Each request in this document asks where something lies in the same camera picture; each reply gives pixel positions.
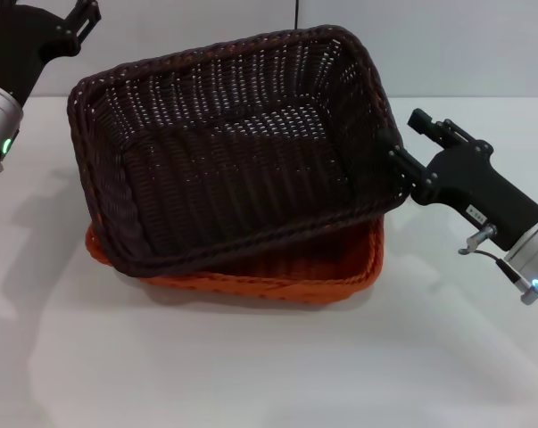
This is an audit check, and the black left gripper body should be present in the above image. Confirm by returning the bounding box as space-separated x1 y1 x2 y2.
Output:
0 4 80 106

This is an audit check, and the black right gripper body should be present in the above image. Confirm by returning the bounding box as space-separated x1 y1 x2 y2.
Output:
413 138 538 251

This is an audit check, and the orange woven plastic basket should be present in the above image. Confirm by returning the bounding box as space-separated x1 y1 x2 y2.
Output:
85 216 385 309

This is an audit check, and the dark brown woven plastic basket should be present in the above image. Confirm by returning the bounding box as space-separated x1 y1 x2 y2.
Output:
66 25 412 280

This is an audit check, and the silver ring pull pin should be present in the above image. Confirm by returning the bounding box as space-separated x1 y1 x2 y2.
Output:
458 225 497 255

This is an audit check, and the black cable with silver plug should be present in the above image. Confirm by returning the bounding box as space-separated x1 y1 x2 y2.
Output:
467 249 535 291

